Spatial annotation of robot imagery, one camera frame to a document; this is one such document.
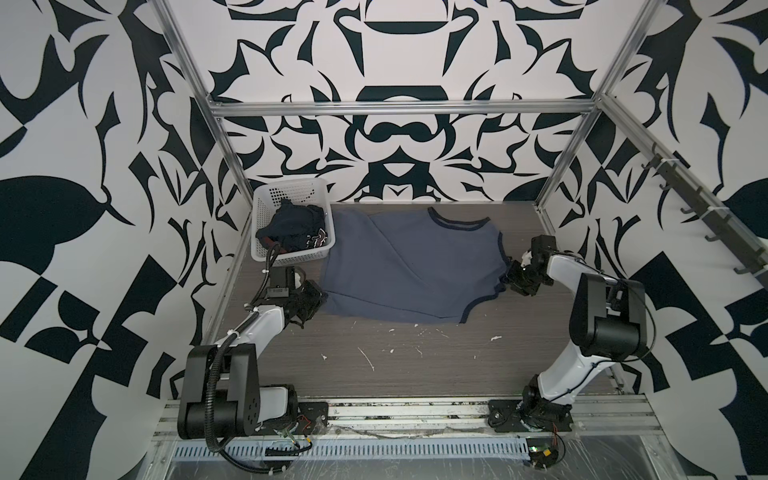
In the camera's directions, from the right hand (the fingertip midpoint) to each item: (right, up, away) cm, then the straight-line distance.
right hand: (510, 277), depth 96 cm
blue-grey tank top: (-32, +4, +5) cm, 33 cm away
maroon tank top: (-77, +11, 0) cm, 78 cm away
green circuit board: (-3, -37, -25) cm, 45 cm away
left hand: (-56, -2, -7) cm, 57 cm away
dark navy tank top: (-70, +17, +4) cm, 72 cm away
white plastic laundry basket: (-84, +27, +17) cm, 90 cm away
